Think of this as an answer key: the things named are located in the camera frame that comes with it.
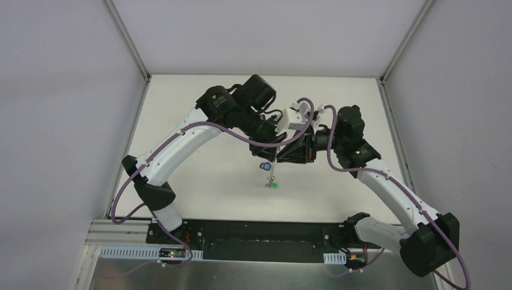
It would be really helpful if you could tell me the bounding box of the blue key tag with key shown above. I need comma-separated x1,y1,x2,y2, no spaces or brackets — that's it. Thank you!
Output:
259,162,272,171

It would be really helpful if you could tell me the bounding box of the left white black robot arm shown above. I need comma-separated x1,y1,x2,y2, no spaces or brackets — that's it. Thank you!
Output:
121,74,284,245

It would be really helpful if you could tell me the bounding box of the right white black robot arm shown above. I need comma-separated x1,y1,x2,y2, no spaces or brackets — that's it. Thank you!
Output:
276,104,461,277

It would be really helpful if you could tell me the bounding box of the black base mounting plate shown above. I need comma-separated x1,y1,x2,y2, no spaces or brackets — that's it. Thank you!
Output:
146,219,378,263

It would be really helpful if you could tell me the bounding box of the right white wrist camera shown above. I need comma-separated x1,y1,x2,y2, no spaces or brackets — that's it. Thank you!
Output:
311,104,325,133

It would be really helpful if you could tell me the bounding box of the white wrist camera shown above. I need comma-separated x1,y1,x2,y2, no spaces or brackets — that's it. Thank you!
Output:
311,104,325,133
275,101,312,134

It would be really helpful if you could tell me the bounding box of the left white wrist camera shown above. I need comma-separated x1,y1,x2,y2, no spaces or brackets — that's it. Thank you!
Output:
275,101,312,134

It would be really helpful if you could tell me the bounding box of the right white cable duct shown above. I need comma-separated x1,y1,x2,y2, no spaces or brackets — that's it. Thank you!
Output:
323,251,347,265

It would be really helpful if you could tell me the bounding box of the white cable duct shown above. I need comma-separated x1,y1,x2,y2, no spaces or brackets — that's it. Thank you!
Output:
323,251,347,265
98,246,203,261

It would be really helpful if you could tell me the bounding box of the left white cable duct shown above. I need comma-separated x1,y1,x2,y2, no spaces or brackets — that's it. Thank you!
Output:
98,246,203,261

